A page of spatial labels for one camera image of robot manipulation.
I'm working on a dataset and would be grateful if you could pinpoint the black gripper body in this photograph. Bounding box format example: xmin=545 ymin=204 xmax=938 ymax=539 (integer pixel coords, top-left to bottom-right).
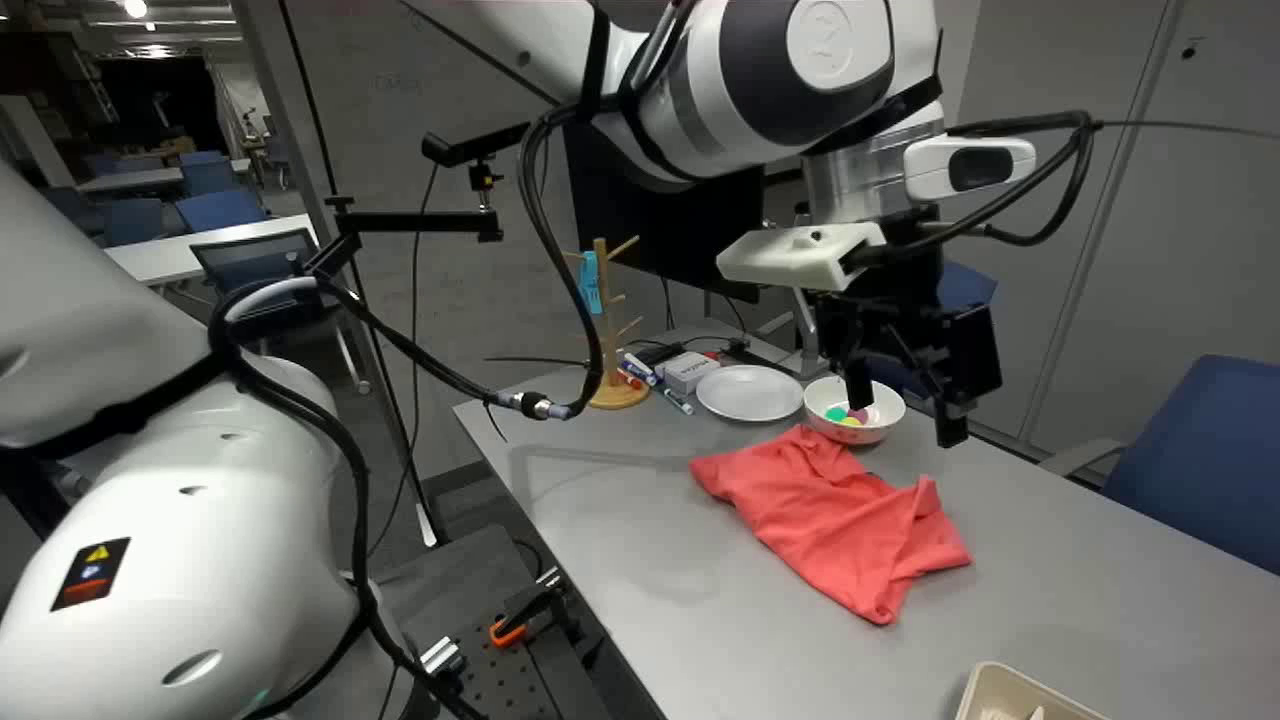
xmin=813 ymin=246 xmax=1006 ymax=405

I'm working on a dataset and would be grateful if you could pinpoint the coral red sweatshirt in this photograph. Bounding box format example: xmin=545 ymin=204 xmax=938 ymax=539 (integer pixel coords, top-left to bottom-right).
xmin=687 ymin=423 xmax=976 ymax=633

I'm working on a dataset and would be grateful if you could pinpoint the white bowl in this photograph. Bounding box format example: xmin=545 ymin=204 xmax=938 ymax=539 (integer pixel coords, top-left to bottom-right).
xmin=798 ymin=371 xmax=913 ymax=451

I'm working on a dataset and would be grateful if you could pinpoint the white plate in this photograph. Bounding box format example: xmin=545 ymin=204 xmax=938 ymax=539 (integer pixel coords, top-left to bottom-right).
xmin=693 ymin=361 xmax=809 ymax=429

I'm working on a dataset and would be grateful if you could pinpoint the small white box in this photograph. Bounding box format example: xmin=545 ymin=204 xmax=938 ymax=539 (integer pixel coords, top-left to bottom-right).
xmin=649 ymin=347 xmax=728 ymax=414

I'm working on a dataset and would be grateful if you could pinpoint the wooden mug tree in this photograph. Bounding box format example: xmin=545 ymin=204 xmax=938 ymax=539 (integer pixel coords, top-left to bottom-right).
xmin=585 ymin=234 xmax=660 ymax=418

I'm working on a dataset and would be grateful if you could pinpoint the light grey cabinet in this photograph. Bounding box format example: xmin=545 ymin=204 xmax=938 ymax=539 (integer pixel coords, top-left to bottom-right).
xmin=933 ymin=0 xmax=1280 ymax=464

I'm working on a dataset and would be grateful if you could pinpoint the beige cutlery tray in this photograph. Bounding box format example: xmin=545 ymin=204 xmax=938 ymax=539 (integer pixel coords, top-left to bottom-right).
xmin=955 ymin=655 xmax=1112 ymax=720

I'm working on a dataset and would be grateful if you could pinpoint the teal item on mug tree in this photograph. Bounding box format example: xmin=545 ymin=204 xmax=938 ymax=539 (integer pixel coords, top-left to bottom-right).
xmin=576 ymin=250 xmax=602 ymax=321

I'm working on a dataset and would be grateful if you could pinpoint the orange clamp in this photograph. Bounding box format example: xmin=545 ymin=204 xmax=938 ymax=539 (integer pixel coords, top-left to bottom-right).
xmin=481 ymin=593 xmax=569 ymax=655

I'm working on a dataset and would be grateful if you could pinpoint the blue background chair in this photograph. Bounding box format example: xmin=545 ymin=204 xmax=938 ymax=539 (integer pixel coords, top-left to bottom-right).
xmin=172 ymin=185 xmax=273 ymax=234

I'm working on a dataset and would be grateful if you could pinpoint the white background desk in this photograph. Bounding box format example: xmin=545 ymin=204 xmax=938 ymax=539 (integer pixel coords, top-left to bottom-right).
xmin=98 ymin=213 xmax=323 ymax=294

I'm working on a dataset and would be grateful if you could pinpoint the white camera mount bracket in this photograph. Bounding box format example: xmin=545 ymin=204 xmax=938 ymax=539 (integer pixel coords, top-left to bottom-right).
xmin=711 ymin=217 xmax=892 ymax=298

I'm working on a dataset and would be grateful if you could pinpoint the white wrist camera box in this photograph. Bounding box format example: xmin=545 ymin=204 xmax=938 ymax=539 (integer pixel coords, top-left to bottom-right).
xmin=898 ymin=131 xmax=1041 ymax=204

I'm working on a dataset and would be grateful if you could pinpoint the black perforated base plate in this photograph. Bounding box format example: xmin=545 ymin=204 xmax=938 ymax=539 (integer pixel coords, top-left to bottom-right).
xmin=367 ymin=520 xmax=632 ymax=720

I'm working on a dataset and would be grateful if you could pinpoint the black camera stand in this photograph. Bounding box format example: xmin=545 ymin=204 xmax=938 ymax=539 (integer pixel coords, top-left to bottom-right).
xmin=294 ymin=121 xmax=535 ymax=552

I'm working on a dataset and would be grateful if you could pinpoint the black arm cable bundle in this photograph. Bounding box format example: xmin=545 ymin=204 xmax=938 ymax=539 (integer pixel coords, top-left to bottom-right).
xmin=194 ymin=0 xmax=1112 ymax=720

